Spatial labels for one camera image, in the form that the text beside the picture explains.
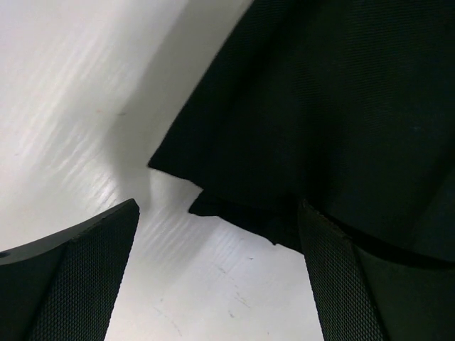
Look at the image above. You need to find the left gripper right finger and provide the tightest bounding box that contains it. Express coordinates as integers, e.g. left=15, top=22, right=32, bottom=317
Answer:
left=298, top=202, right=454, bottom=340

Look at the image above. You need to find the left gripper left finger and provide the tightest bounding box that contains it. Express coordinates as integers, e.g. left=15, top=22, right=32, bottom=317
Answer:
left=1, top=199, right=139, bottom=341

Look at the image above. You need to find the black pleated skirt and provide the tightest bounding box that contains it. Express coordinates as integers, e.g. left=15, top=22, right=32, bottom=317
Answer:
left=149, top=0, right=454, bottom=262

